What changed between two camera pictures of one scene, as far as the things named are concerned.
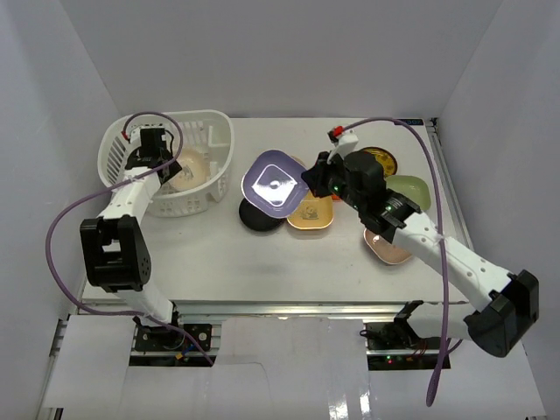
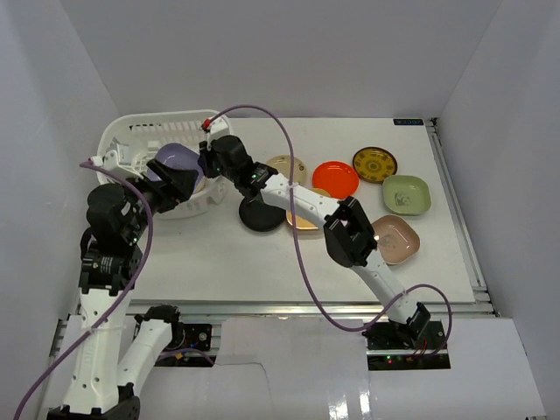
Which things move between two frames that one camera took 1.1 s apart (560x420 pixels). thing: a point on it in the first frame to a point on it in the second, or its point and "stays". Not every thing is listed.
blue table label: [411, 122] stays
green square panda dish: [413, 186] stays
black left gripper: [168, 169] to [165, 192]
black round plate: [257, 220] stays
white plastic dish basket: [203, 148] stays
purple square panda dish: [273, 183] to [179, 157]
